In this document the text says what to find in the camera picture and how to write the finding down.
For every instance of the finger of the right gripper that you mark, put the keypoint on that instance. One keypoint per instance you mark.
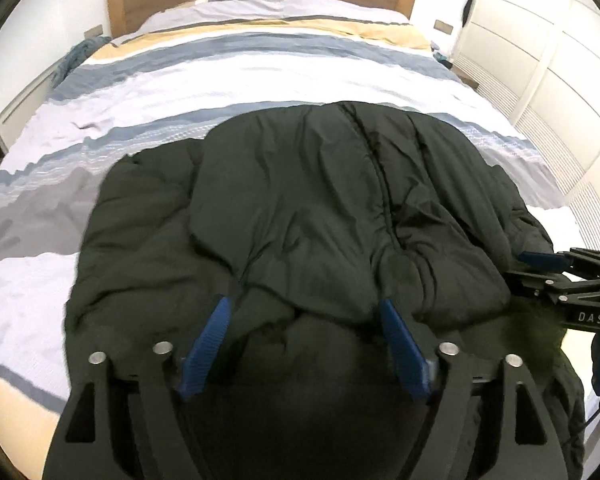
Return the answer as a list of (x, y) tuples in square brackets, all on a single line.
[(542, 262)]

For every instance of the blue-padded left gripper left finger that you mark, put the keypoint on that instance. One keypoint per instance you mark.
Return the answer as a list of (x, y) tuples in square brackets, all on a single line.
[(200, 358)]

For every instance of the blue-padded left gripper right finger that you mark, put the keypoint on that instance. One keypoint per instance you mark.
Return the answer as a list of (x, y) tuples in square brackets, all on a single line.
[(409, 363)]

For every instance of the black puffy jacket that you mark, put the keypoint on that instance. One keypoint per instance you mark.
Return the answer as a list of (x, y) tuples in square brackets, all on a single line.
[(305, 218)]

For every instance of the white wardrobe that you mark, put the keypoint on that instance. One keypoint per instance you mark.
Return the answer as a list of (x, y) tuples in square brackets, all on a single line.
[(538, 63)]

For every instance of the striped bed duvet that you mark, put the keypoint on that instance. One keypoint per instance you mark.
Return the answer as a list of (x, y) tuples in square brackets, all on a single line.
[(140, 91)]

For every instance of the white bedside cabinet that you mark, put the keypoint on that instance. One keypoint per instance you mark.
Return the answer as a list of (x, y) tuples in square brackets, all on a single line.
[(19, 112)]

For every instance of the teal crumpled cloth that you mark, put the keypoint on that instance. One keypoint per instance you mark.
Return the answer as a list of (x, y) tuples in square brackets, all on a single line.
[(76, 56)]

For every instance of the wall socket plate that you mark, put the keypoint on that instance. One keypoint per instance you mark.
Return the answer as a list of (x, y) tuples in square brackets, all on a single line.
[(93, 32)]

